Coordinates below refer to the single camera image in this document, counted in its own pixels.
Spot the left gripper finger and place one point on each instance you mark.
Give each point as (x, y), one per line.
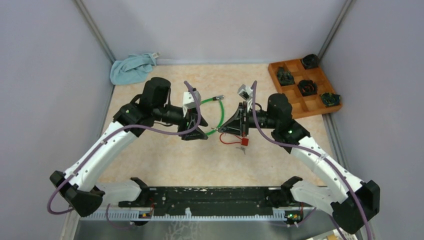
(196, 134)
(201, 121)

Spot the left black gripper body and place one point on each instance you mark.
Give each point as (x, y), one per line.
(186, 119)

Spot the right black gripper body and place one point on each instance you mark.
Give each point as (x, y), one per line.
(250, 122)

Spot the red cable padlock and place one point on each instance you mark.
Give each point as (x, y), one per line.
(238, 140)

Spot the green cable lock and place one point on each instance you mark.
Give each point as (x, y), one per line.
(218, 99)

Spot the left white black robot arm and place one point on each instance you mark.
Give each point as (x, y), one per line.
(79, 184)

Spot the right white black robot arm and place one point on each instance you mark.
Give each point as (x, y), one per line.
(349, 200)

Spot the dark green flower left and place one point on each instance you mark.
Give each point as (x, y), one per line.
(284, 77)

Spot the dark green flower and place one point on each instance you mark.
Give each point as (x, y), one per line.
(284, 77)
(330, 99)

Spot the orange wooden compartment tray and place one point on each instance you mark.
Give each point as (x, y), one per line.
(303, 106)

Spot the dark orange flower centre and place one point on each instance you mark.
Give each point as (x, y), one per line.
(307, 87)

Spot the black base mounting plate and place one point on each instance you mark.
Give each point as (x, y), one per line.
(212, 201)

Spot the light blue cloth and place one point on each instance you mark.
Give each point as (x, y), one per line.
(134, 69)

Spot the dark green flower right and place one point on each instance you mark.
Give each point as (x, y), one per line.
(330, 99)

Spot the dark flower top corner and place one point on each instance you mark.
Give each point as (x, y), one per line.
(310, 61)

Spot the white plastic basket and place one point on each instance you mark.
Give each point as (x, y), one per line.
(334, 235)

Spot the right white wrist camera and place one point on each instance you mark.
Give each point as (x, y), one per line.
(245, 92)

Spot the aluminium frame rail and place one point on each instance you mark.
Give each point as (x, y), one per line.
(115, 213)

